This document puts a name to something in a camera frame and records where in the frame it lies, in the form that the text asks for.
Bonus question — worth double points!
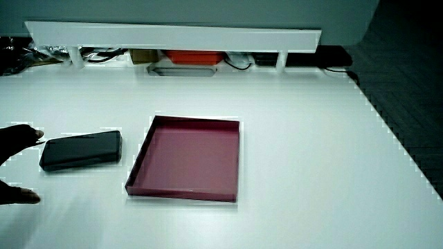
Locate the white desk shelf riser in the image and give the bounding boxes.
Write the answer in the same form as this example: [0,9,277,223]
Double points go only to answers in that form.
[24,20,323,74]

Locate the black tangled cables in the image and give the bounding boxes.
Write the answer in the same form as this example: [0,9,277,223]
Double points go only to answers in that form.
[80,47,129,64]

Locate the black power cable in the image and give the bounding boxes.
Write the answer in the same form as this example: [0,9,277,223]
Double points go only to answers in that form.
[323,66,361,86]

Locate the orange box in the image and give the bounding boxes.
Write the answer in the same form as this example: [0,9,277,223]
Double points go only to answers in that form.
[162,50,226,66]

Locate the brown cardboard box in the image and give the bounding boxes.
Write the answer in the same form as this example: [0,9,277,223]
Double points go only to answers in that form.
[129,48,161,65]

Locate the black battery power bank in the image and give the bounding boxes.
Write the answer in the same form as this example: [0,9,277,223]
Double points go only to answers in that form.
[38,129,124,172]

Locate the grey flat tray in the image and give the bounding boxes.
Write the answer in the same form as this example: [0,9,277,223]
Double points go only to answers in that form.
[146,65,218,78]

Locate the person's left hand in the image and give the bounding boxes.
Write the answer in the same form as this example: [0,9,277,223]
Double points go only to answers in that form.
[0,123,45,206]

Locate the dark red shallow tray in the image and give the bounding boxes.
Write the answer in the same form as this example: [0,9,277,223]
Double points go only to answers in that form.
[124,115,241,203]

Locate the white plastic object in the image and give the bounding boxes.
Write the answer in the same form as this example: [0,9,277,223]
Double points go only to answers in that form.
[226,51,254,68]

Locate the black cable loop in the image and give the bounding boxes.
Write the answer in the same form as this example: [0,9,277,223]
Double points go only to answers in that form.
[223,57,253,71]

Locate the small black device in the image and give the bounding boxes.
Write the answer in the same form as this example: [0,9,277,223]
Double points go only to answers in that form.
[252,52,280,67]

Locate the white desk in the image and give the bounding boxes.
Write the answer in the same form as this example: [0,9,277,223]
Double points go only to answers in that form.
[0,61,443,249]

